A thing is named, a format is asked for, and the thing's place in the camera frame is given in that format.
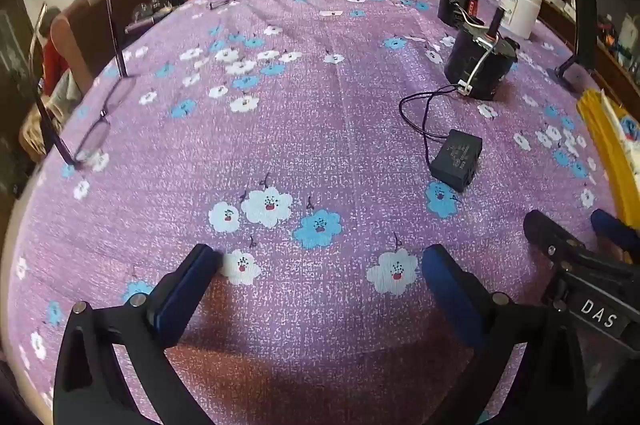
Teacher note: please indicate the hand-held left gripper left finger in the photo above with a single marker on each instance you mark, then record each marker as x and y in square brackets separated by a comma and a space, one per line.
[190, 290]

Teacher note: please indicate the black phone on stand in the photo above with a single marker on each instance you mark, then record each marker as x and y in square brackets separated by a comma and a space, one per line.
[585, 20]

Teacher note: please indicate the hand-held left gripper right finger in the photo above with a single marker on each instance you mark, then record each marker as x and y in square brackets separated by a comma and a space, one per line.
[450, 295]

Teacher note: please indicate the small black adapter box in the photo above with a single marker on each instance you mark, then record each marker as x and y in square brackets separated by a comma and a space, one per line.
[455, 157]

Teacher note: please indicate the black cylindrical motor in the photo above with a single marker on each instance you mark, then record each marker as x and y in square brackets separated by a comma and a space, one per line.
[475, 55]

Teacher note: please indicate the eyeglasses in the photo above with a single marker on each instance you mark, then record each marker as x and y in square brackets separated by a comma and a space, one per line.
[94, 136]

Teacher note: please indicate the white plastic bucket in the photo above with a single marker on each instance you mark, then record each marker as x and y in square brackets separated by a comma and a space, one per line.
[520, 10]

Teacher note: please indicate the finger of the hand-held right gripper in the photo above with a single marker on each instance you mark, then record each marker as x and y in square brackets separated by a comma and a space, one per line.
[547, 232]
[615, 230]

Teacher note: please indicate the yellow cardboard box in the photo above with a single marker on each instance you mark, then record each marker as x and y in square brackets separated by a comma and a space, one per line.
[617, 170]

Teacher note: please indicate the purple floral blanket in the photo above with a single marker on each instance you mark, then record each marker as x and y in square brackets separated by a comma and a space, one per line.
[325, 130]

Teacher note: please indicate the dark bundle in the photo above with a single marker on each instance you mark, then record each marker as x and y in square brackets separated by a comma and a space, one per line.
[152, 12]

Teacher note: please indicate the shelf clutter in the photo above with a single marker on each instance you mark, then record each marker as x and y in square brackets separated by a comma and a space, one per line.
[620, 40]

